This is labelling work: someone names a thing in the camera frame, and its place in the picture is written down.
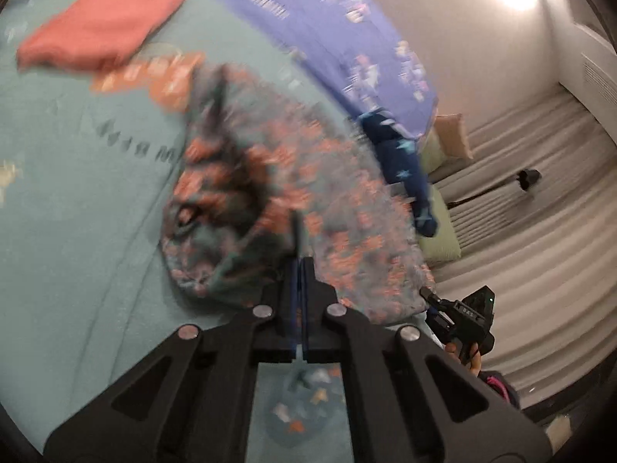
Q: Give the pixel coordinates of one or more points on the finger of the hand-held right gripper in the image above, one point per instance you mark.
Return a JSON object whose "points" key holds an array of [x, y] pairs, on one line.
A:
{"points": [[439, 329], [436, 303]]}

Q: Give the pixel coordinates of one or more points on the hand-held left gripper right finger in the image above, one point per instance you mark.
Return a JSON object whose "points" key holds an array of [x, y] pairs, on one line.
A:
{"points": [[308, 308]]}

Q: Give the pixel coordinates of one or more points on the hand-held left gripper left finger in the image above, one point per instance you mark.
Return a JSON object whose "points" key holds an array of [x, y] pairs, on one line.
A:
{"points": [[289, 308]]}

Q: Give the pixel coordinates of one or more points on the floral print garment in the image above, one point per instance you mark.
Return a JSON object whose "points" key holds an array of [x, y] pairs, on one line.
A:
{"points": [[347, 231]]}

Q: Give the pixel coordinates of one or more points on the person's right hand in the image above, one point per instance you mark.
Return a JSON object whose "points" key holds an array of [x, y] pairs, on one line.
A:
{"points": [[475, 361]]}

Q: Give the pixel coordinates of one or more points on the large green pillow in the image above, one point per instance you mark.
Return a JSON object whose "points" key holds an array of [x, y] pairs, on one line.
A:
{"points": [[443, 236]]}

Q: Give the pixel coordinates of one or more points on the beige pleated curtain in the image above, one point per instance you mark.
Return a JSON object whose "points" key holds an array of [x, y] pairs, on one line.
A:
{"points": [[540, 260]]}

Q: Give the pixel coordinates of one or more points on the navy star print garment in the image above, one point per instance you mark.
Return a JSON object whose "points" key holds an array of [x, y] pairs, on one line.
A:
{"points": [[405, 164]]}

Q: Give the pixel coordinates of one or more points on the small green pillow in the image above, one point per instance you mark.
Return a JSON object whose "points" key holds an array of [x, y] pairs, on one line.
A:
{"points": [[434, 154]]}

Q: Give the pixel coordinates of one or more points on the black floor lamp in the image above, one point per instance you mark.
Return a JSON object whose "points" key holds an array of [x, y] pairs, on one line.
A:
{"points": [[528, 178]]}

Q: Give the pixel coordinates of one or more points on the peach pillow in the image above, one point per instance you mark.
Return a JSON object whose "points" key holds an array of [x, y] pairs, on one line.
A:
{"points": [[455, 135]]}

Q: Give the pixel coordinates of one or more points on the teal printed bedsheet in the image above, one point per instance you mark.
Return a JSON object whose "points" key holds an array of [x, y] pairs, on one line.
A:
{"points": [[72, 202]]}

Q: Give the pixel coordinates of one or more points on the white air conditioner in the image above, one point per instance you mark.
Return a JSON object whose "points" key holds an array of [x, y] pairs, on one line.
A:
{"points": [[600, 82]]}

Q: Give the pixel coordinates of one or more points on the purple tree print sheet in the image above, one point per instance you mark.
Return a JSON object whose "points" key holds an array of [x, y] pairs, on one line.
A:
{"points": [[328, 24]]}

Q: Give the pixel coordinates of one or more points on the pink folded cloth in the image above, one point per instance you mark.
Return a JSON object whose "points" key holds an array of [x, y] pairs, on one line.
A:
{"points": [[101, 24]]}

